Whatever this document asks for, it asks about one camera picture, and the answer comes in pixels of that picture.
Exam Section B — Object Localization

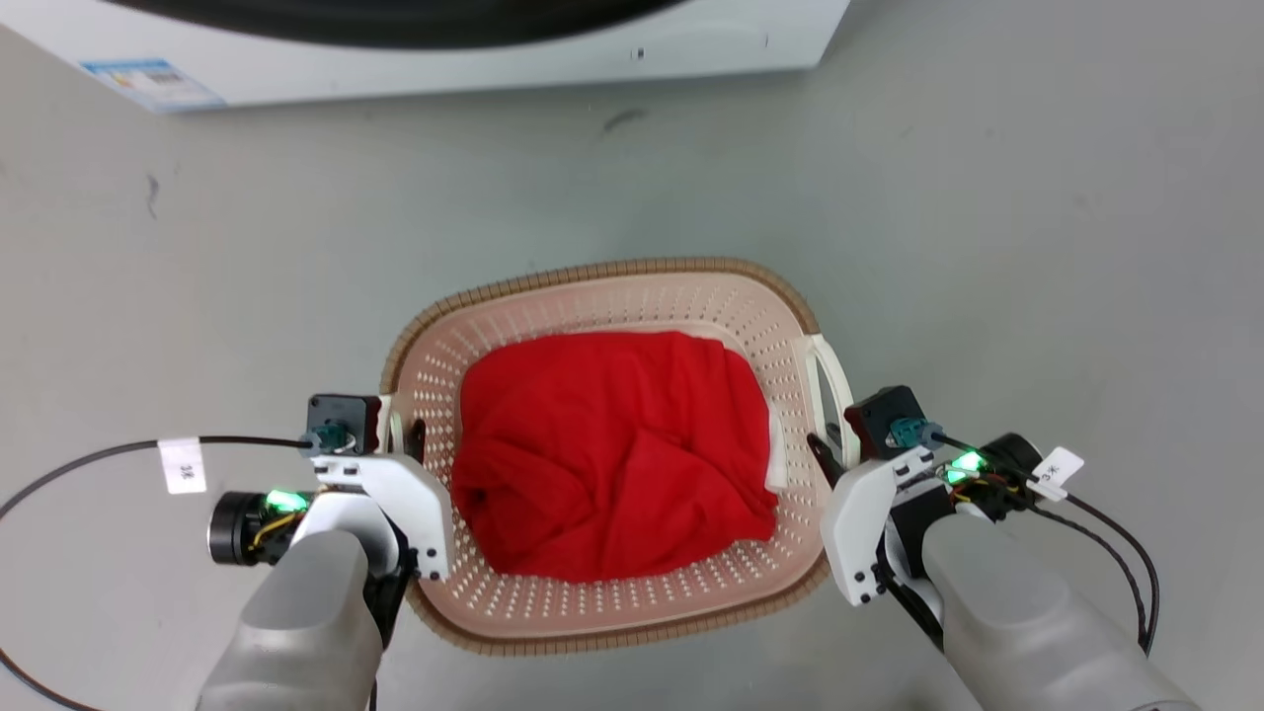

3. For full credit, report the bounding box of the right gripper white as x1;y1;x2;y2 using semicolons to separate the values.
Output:
807;433;935;606

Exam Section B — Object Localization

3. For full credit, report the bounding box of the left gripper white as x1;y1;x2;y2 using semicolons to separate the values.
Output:
312;419;456;583

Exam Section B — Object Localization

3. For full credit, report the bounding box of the beige perforated laundry basket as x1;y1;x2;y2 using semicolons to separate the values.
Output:
380;258;856;658

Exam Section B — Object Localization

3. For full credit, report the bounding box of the red garment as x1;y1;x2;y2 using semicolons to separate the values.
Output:
450;330;781;585

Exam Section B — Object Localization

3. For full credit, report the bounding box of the white washing machine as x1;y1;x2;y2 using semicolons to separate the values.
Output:
0;0;852;115

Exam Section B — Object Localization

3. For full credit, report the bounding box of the dark washing machine door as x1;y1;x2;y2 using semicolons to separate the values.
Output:
99;0;692;51

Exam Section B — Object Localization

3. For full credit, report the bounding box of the blue energy label sticker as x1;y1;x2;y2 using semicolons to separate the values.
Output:
80;58;227;113

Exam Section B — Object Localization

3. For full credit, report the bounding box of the white paper cable tag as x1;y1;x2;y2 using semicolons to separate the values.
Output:
157;437;208;495
1025;446;1085;502

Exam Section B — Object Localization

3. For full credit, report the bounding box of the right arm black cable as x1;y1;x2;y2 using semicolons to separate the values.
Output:
928;427;1161;657

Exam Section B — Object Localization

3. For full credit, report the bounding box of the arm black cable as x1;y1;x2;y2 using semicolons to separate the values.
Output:
928;427;1161;657
0;434;319;711

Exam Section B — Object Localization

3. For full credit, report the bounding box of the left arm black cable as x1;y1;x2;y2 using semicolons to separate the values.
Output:
0;434;319;711

